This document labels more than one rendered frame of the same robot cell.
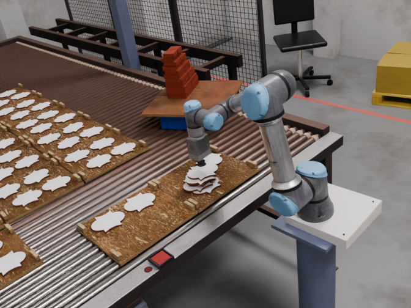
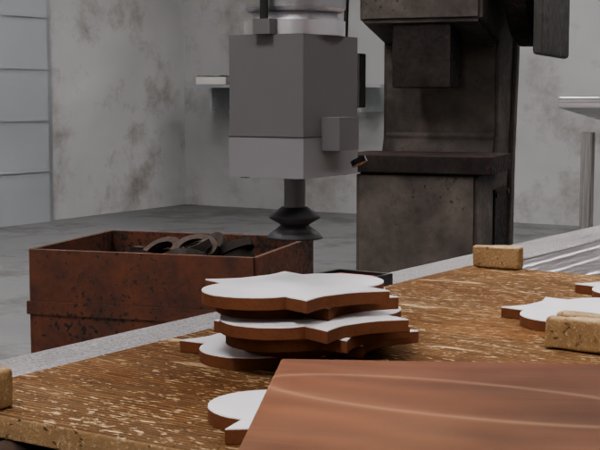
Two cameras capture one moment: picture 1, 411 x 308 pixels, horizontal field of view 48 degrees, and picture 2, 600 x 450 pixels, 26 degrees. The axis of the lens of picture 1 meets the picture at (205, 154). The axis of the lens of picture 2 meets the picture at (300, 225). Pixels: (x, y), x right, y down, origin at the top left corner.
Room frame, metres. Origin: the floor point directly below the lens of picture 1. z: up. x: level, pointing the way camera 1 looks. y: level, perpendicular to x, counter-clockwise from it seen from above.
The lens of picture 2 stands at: (2.75, -0.26, 1.14)
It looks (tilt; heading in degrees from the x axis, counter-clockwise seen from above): 6 degrees down; 163
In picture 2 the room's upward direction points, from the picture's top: straight up
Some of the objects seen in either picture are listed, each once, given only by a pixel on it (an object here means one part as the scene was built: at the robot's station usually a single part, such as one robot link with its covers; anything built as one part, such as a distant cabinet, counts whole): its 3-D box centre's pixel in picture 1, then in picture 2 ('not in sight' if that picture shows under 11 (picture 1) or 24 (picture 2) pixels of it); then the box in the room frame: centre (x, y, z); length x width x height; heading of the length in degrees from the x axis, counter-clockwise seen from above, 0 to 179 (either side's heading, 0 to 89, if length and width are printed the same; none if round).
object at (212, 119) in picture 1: (211, 118); not in sight; (1.75, -0.05, 1.29); 0.11 x 0.11 x 0.08; 38
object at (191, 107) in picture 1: (193, 113); not in sight; (1.82, 0.02, 1.29); 0.09 x 0.08 x 0.11; 38
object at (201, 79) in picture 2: not in sight; (218, 79); (-9.60, 2.76, 1.27); 0.36 x 0.35 x 0.09; 41
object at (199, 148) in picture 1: (197, 143); (305, 97); (1.83, 0.03, 1.14); 0.10 x 0.09 x 0.16; 43
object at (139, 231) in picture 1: (137, 220); (536, 308); (1.61, 0.34, 0.93); 0.41 x 0.35 x 0.02; 129
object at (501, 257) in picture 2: (115, 255); (497, 256); (1.38, 0.41, 0.95); 0.06 x 0.02 x 0.03; 39
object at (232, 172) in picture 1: (205, 177); (306, 386); (1.87, 0.02, 0.93); 0.41 x 0.35 x 0.02; 129
